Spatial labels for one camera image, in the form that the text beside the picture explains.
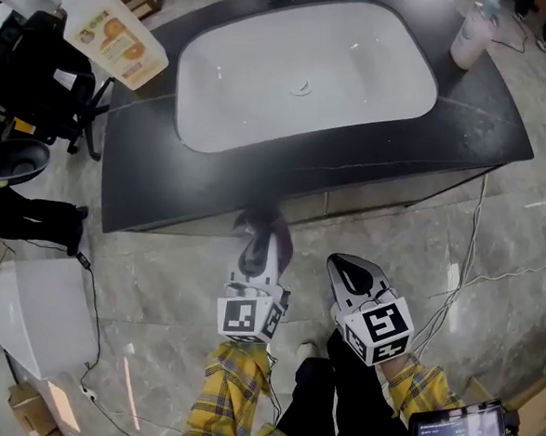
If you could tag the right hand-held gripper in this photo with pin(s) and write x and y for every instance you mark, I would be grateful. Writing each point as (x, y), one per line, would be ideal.
(377, 327)

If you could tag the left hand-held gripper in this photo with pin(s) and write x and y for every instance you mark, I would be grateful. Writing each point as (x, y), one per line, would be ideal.
(238, 315)

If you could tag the purple grey cloth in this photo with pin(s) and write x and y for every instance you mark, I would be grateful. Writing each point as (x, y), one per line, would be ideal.
(281, 231)

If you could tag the person's left forearm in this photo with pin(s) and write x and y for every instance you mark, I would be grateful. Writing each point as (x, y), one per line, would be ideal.
(233, 386)

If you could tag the person's right forearm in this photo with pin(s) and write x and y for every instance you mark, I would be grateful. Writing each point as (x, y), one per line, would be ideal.
(424, 386)

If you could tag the dark wooden vanity cabinet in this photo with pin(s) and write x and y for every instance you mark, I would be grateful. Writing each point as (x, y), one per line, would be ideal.
(142, 156)

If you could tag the person's white shoe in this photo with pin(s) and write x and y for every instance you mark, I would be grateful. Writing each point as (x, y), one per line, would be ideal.
(308, 350)

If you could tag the person's legs in black trousers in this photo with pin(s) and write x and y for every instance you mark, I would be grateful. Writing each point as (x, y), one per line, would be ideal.
(348, 404)

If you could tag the black power adapter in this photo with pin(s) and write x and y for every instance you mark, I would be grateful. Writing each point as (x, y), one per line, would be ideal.
(83, 260)

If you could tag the black tablet screen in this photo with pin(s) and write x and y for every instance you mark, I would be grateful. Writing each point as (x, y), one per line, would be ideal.
(458, 435)

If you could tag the light wooden table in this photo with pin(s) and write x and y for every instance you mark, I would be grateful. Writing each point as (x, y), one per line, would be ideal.
(536, 394)

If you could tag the white power strip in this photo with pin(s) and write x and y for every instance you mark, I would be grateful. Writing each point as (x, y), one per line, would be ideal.
(88, 393)

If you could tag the white sink basin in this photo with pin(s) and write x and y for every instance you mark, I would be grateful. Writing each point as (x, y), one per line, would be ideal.
(289, 50)

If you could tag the cardboard box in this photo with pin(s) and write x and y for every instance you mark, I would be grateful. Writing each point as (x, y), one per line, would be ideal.
(31, 410)

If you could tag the pink pump bottle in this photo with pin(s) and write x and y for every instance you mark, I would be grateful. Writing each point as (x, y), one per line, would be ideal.
(472, 40)

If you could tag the large cream pump bottle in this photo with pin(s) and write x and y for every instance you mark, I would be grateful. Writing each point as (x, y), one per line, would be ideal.
(113, 38)

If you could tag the black office chair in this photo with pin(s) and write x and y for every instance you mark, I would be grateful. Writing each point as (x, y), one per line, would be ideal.
(35, 84)

